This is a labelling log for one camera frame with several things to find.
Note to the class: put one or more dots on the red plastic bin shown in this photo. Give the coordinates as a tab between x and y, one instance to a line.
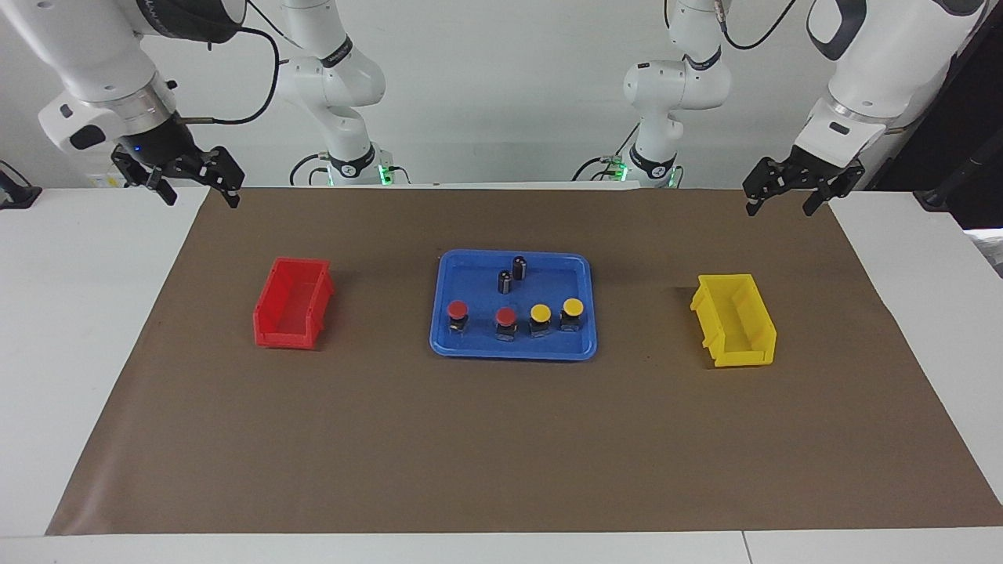
294	337

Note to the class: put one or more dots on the red push button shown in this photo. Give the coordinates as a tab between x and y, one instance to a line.
505	315
457	309

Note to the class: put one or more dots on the black table clamp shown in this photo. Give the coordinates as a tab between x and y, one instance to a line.
16	196

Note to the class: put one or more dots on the white wall socket box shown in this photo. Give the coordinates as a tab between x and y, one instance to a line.
98	182

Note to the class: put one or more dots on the black camera stand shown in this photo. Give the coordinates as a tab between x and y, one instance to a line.
964	176

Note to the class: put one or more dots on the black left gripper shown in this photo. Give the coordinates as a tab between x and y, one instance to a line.
811	172

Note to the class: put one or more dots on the brown table mat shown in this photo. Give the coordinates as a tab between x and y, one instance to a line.
501	439

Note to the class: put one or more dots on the black background panel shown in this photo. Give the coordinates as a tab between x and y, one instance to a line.
979	102

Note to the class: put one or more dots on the yellow push button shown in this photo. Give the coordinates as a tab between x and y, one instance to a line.
573	306
540	312

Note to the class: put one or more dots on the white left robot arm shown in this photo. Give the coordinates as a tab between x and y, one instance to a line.
885	70

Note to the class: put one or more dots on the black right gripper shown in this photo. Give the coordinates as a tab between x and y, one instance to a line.
168	145

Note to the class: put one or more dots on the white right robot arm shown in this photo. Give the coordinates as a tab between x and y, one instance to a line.
78	55

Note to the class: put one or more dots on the yellow plastic bin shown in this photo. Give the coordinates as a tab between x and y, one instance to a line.
744	356

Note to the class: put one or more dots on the blue plastic tray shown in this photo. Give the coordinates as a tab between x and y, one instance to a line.
470	274

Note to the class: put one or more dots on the black cylindrical capacitor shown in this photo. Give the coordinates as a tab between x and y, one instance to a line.
519	268
505	282

